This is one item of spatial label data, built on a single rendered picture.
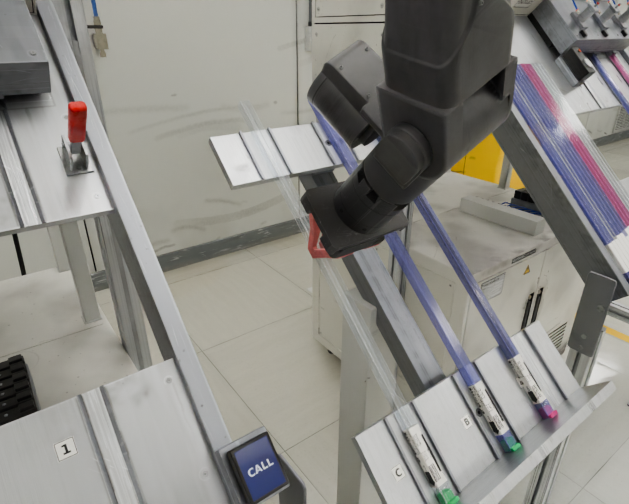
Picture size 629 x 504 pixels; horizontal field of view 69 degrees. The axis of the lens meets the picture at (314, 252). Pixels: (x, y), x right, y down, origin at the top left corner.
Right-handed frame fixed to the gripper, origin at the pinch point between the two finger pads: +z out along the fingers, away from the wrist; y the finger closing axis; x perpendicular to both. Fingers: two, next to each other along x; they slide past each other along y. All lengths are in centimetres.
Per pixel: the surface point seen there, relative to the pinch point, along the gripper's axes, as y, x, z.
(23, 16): 20.4, -35.8, 1.1
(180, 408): 19.1, 9.4, 6.6
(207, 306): -42, -36, 160
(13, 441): 32.5, 5.9, 6.9
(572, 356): -55, 32, 18
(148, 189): -38, -100, 158
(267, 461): 14.8, 17.3, 1.9
